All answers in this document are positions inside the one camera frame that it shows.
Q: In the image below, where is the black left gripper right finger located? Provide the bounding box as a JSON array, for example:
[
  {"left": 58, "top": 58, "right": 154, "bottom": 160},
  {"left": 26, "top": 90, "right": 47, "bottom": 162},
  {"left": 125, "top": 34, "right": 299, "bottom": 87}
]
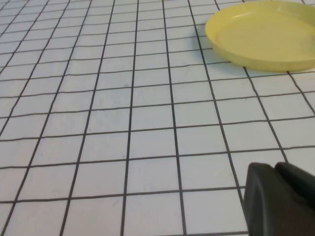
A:
[{"left": 274, "top": 161, "right": 315, "bottom": 213}]

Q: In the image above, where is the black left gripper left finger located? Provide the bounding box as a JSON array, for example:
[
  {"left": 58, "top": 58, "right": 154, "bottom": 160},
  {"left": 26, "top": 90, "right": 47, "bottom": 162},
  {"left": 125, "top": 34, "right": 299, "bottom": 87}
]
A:
[{"left": 243, "top": 162, "right": 315, "bottom": 236}]

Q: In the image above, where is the yellow round plate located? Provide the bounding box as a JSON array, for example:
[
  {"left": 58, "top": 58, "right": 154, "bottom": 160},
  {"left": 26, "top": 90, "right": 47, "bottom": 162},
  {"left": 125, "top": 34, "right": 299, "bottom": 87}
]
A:
[{"left": 205, "top": 0, "right": 315, "bottom": 73}]

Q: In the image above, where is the white black-grid tablecloth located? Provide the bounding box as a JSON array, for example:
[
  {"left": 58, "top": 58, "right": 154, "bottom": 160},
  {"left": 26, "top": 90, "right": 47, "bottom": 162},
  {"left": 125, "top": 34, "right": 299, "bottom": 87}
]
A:
[{"left": 0, "top": 0, "right": 315, "bottom": 236}]

